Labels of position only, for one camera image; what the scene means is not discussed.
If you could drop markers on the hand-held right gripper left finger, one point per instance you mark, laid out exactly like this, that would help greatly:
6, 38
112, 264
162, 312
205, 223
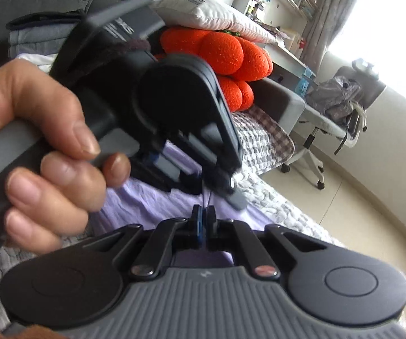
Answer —
200, 226

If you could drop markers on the grey checked sofa cover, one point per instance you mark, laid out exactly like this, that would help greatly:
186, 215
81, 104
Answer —
259, 137

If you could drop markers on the teal plastic bag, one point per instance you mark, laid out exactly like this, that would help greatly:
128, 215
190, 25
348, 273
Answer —
305, 83

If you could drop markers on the orange pumpkin cushion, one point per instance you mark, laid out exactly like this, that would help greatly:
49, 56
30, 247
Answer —
234, 93
220, 54

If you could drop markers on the white desk with shelves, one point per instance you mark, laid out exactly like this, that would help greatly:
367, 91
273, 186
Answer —
280, 49

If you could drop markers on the grey folded garment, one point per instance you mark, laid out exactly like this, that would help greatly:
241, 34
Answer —
29, 39

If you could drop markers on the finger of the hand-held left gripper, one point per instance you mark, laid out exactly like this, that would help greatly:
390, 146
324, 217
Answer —
167, 178
229, 183

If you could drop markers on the grey curtain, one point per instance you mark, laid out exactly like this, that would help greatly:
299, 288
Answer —
333, 17

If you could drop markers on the purple pants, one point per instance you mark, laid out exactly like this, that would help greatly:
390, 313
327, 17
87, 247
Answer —
146, 208

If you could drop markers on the grey backpack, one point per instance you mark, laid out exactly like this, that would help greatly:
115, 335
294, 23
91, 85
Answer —
333, 99

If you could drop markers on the person's left hand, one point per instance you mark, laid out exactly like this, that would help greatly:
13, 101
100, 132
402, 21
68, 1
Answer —
40, 95

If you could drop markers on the white folded garment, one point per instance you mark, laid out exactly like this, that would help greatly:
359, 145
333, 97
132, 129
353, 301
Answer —
33, 58

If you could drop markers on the white grey office chair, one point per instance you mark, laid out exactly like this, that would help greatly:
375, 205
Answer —
316, 155

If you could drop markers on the white pillow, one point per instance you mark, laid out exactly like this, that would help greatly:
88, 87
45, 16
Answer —
217, 14

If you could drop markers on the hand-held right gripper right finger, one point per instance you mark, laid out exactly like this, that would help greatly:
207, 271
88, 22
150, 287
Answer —
209, 226

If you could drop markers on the grey white puckered quilt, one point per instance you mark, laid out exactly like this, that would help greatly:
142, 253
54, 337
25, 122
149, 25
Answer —
287, 215

